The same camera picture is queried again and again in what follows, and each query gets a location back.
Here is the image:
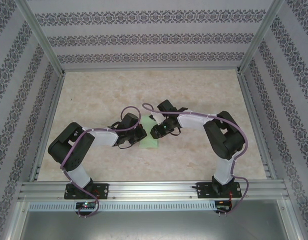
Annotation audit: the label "light green paper sheet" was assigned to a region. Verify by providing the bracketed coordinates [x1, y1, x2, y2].
[138, 114, 161, 151]

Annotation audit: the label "grey metal sheet panel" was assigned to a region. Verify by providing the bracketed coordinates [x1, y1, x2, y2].
[8, 209, 303, 240]

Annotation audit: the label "left small circuit board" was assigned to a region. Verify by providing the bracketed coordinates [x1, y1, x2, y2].
[75, 201, 96, 210]

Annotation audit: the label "small circuit board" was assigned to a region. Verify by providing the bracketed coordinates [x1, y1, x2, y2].
[75, 201, 96, 210]
[216, 199, 232, 211]

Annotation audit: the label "right small circuit board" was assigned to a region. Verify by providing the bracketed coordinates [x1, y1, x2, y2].
[216, 199, 232, 211]

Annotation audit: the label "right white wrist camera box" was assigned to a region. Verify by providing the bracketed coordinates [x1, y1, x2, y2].
[150, 112, 162, 126]

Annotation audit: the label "aluminium mounting rail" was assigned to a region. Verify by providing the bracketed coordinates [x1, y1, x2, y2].
[17, 181, 291, 202]

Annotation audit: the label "aluminium rear frame bar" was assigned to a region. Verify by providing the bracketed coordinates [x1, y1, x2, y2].
[62, 66, 241, 73]

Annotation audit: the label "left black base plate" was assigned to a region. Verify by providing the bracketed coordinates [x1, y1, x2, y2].
[64, 183, 110, 200]

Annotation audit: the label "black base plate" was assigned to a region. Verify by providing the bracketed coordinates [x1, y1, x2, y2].
[64, 183, 110, 200]
[196, 181, 242, 200]

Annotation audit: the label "slotted grey cable duct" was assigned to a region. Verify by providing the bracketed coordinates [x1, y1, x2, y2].
[28, 201, 217, 212]

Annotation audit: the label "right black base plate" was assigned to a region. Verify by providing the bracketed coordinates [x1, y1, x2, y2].
[196, 181, 242, 200]

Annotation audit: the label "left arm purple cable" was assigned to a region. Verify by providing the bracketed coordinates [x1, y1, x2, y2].
[60, 106, 142, 219]

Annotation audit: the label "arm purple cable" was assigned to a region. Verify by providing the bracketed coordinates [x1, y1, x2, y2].
[142, 102, 250, 217]
[60, 106, 142, 219]

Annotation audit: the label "left aluminium side rail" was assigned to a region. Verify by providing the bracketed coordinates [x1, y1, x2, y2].
[28, 72, 66, 182]

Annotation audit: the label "aluminium side rail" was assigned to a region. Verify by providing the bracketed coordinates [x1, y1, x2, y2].
[28, 72, 66, 182]
[237, 71, 278, 180]

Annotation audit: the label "right aluminium side rail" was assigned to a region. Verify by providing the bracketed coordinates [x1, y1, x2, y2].
[237, 71, 278, 180]

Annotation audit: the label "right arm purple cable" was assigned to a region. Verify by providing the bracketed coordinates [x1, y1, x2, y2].
[142, 102, 250, 217]

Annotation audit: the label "left aluminium frame post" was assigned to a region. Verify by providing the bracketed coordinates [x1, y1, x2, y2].
[15, 0, 66, 76]

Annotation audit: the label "aluminium frame post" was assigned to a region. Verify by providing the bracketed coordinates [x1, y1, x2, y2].
[237, 0, 286, 75]
[15, 0, 66, 76]

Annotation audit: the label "right aluminium frame post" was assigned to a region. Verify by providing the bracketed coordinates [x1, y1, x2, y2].
[237, 0, 286, 75]

